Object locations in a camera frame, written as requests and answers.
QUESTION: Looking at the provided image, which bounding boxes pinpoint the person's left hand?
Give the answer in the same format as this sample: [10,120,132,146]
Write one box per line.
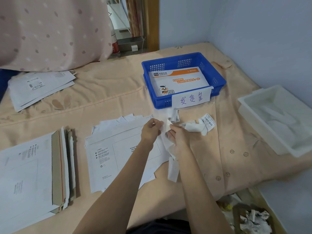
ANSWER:
[141,118,164,146]

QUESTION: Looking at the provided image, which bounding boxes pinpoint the person's right hand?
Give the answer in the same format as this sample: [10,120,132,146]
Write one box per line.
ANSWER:
[166,124,193,158]

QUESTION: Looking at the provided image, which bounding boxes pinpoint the white label backing paper strip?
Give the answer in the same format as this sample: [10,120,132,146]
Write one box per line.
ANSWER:
[160,118,180,182]

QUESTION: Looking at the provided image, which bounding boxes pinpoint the person's right forearm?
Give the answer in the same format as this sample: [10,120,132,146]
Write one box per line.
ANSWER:
[174,150,235,234]

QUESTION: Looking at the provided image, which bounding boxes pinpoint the person's left forearm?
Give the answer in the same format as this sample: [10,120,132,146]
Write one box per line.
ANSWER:
[72,140,154,234]

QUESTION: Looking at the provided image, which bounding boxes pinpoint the crumpled white barcode labels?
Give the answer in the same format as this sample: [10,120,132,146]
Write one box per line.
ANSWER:
[180,114,216,136]

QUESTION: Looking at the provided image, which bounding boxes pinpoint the white handwritten paper sign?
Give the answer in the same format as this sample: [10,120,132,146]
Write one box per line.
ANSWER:
[171,86,214,109]

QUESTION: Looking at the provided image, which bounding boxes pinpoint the white and orange courier envelope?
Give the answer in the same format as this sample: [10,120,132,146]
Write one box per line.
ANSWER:
[148,67,210,97]

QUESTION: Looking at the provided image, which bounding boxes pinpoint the pile of white printed envelopes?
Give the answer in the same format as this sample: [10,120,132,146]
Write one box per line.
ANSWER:
[85,114,171,194]

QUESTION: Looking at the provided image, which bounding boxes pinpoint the blue plastic basket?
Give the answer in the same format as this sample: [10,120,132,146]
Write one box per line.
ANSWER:
[141,52,227,110]

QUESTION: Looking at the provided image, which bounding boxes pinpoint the peach floral bed sheet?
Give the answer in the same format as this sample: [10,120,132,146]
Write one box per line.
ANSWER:
[0,42,312,234]

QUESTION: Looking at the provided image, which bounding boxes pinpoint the white plastic tray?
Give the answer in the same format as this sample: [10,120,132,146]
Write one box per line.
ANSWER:
[238,85,312,158]

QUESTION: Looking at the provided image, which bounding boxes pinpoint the grey metal box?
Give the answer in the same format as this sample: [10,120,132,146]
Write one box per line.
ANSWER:
[117,36,148,53]

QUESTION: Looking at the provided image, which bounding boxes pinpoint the red and white bottle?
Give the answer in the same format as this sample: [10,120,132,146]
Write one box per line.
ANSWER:
[111,22,120,55]

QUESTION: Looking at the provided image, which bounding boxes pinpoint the person's dark trousers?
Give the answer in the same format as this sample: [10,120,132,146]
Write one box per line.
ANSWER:
[126,218,192,234]

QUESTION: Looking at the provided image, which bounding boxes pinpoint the white paper strips pile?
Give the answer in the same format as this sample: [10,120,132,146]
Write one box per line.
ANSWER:
[258,105,304,144]

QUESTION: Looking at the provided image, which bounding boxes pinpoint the brown cardboard box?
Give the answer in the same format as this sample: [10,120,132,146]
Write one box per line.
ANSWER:
[232,204,277,234]

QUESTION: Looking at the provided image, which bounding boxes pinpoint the striped curtain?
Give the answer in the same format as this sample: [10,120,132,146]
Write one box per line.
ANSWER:
[125,0,145,37]

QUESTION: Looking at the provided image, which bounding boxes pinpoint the crumpled white waste paper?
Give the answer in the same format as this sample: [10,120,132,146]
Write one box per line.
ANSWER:
[240,209,270,234]

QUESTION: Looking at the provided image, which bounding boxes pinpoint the stack of white labelled envelopes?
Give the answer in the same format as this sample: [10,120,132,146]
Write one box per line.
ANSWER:
[7,70,77,112]

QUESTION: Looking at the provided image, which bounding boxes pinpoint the pink dotted quilt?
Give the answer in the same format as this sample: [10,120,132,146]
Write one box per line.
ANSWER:
[0,0,113,72]

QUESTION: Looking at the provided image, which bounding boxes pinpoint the stack of white cardboard mailers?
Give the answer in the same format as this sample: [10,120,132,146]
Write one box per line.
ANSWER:
[0,127,76,234]

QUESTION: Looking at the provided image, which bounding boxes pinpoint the wooden door frame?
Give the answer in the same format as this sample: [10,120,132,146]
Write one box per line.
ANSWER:
[143,0,160,52]

